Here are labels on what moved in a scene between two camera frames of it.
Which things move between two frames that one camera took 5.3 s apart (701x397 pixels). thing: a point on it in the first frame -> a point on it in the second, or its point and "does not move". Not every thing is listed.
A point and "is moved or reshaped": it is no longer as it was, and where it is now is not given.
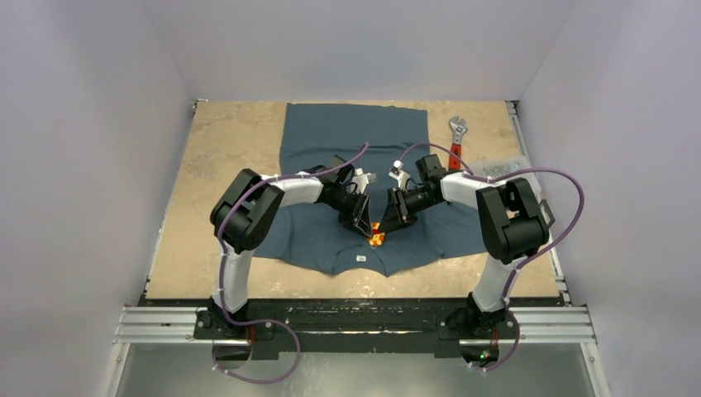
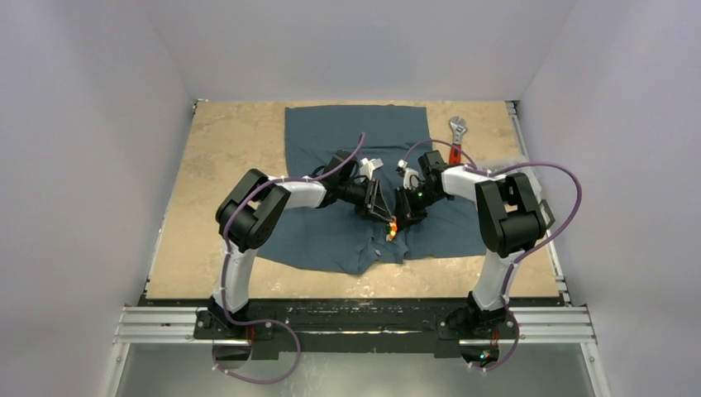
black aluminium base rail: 355,325 does not move
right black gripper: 398,203 does not move
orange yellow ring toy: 378,237 is moved or reshaped
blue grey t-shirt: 376,141 does not move
